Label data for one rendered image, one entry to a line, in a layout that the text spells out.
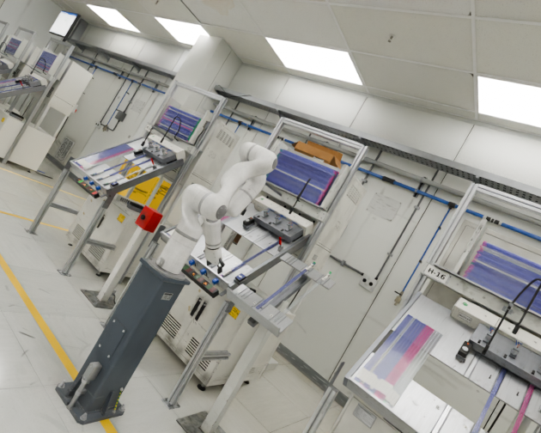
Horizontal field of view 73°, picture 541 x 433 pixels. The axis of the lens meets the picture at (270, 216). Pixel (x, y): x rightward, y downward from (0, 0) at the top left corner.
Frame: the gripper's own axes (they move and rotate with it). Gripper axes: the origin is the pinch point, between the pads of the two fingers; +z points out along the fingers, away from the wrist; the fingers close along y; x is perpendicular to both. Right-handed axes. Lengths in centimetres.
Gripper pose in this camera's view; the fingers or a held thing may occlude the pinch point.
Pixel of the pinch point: (214, 267)
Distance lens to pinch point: 203.9
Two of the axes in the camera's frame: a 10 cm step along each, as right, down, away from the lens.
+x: 6.9, -3.7, 6.2
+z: -0.5, 8.4, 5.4
